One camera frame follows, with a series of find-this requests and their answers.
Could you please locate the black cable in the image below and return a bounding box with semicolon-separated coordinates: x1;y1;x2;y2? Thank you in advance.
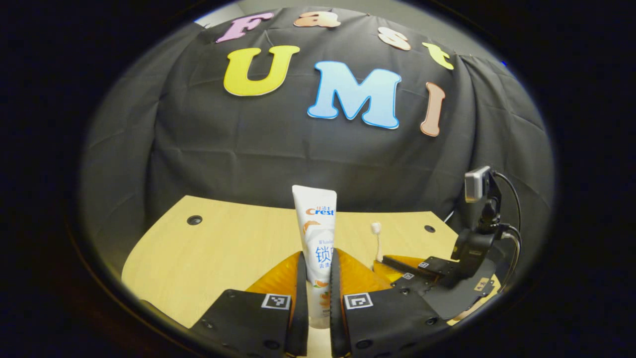
491;171;523;291

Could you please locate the wooden toothbrush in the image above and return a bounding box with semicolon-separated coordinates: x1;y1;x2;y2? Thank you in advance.
371;222;384;263

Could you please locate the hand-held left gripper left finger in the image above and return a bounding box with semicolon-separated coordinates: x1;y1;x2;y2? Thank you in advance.
191;251;310;358

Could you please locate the black backdrop cloth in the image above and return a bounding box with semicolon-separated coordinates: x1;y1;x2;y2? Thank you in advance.
79;5;555;279

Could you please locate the white toothpaste tube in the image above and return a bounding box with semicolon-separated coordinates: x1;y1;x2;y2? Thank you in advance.
292;185;337;330

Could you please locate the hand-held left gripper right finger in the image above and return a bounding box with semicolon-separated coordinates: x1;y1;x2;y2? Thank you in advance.
329;249;450;358

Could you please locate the light wooden desktop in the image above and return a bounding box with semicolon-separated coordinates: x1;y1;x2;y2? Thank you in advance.
122;195;502;358

